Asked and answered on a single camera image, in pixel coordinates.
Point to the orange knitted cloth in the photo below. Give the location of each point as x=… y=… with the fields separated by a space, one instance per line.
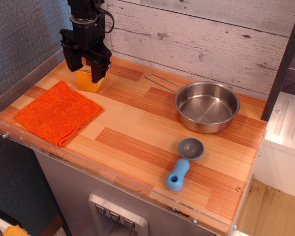
x=58 y=114

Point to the dark right shelf post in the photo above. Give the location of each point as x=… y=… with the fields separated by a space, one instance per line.
x=280 y=76

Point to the yellow cheese wedge toy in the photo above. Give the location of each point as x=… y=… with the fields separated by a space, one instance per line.
x=84 y=81

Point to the blue grey toy scoop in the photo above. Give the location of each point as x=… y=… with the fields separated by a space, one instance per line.
x=189 y=149

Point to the white cabinet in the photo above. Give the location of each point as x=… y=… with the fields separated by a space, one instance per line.
x=275 y=164

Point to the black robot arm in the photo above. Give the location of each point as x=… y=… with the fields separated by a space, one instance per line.
x=89 y=9

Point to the yellow object bottom left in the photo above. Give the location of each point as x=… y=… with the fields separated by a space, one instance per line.
x=15 y=231

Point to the brass screw in tabletop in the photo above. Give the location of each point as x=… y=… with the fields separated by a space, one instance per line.
x=239 y=189

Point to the stainless steel pan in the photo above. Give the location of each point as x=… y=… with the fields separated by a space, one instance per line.
x=203 y=107

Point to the silver dispenser button panel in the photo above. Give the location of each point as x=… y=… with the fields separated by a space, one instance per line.
x=111 y=219

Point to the grey toy fridge cabinet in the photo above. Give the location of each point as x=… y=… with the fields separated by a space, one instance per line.
x=72 y=187

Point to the clear acrylic table guard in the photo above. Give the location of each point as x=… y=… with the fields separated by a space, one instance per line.
x=133 y=143

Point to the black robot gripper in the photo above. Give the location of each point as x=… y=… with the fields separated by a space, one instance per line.
x=86 y=40

